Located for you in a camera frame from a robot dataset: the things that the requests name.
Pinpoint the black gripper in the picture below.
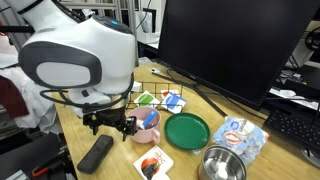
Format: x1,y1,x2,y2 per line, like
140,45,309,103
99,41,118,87
83,107,137,141

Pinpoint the black felt case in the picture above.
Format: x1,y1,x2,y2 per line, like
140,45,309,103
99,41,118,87
77,135,114,174

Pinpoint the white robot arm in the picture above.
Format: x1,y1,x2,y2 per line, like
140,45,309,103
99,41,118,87
4,0,136,136

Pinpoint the pink cup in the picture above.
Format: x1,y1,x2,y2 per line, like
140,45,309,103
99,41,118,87
128,107,160,143

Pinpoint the blue white spoon in cup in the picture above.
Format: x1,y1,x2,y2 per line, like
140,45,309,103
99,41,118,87
137,110,157,130

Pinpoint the green label white card box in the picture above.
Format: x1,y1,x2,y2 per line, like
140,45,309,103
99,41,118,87
134,91,160,108

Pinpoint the abc card box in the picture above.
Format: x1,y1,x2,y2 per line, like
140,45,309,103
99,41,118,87
133,146,174,180

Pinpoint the orange circle white card box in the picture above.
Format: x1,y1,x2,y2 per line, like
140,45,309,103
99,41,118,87
160,89,180,100

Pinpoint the blue label white card box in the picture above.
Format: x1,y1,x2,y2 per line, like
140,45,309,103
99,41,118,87
161,93,186,114

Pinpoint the green round plate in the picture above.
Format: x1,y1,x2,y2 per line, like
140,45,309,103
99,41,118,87
164,113,211,150

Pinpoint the black monitor stand base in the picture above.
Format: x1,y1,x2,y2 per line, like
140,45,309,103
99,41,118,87
150,68,228,118

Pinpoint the round steel bowl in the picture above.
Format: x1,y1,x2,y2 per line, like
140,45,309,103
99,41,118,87
197,145,247,180

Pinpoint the blue white plastic bag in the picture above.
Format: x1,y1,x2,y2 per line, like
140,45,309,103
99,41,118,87
212,116,269,164

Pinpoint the large black computer monitor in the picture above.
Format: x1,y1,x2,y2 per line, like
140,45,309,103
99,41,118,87
158,0,320,109

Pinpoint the black keyboard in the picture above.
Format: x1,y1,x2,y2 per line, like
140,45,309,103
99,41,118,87
264,110,320,153

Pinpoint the black wire rack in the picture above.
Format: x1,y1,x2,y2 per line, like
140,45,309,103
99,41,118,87
127,82,184,111

